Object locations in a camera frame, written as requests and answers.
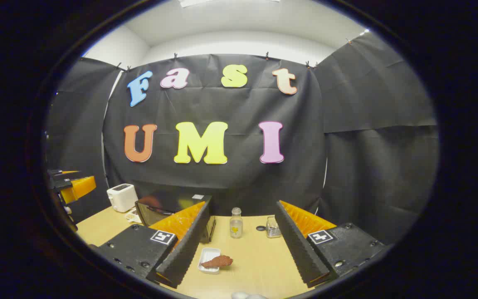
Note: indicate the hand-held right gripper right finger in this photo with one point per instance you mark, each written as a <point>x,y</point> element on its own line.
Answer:
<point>297,245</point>

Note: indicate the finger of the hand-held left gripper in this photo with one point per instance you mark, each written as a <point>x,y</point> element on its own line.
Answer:
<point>82,186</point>
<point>67,171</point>

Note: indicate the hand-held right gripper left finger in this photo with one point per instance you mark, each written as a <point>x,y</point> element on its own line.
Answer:
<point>185,249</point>

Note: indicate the brown meat slice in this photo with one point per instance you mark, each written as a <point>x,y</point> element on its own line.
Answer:
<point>220,261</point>

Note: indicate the black electric oven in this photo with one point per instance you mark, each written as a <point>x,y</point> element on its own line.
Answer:
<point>168,201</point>

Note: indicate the small white rectangular plate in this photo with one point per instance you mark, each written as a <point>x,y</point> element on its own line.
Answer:
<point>206,254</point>

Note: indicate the clear glass cup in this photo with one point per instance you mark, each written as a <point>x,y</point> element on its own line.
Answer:
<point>272,227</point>

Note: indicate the white toaster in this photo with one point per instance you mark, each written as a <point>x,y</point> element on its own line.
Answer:
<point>122,198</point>

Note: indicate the clear glass bottle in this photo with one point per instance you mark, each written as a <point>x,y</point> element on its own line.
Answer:
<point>236,226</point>

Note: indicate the white divided snack plate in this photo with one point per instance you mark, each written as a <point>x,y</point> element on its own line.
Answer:
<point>132,216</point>

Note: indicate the black backdrop cloth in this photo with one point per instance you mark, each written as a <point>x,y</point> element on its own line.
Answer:
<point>239,182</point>

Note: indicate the ceiling light panel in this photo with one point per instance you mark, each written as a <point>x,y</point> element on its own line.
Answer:
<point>191,2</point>

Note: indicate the small ceiling light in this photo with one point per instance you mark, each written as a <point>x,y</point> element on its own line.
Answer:
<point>364,32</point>

